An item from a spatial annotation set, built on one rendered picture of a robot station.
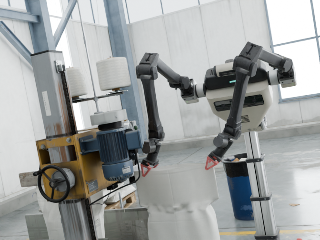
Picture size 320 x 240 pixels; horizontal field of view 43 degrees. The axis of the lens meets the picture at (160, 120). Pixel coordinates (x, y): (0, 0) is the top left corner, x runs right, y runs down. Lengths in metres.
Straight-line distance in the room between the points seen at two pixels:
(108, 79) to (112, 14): 9.24
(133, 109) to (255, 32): 3.75
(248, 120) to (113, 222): 1.16
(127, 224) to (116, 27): 8.75
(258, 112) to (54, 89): 1.23
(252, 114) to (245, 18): 7.84
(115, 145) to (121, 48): 9.20
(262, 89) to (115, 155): 0.97
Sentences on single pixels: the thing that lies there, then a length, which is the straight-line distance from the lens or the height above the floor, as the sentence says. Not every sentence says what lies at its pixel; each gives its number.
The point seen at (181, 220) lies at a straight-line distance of 2.25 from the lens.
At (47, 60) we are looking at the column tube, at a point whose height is 1.71.
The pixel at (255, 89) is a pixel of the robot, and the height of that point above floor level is 1.39.
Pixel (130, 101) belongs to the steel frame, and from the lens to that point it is 10.97.
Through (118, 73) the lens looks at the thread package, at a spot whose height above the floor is 1.60.
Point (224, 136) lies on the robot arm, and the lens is 2.06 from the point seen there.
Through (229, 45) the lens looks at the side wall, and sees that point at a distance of 10.31.
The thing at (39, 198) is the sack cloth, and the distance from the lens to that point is 2.76.
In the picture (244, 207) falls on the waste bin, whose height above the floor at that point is 0.15.
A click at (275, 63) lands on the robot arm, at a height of 1.51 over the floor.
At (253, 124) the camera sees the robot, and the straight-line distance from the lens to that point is 2.61.
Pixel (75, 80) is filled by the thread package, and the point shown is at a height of 1.61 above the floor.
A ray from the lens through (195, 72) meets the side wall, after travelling 10.52.
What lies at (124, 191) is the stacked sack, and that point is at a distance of 5.74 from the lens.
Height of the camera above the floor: 1.44
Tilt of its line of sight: 3 degrees down
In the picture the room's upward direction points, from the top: 10 degrees counter-clockwise
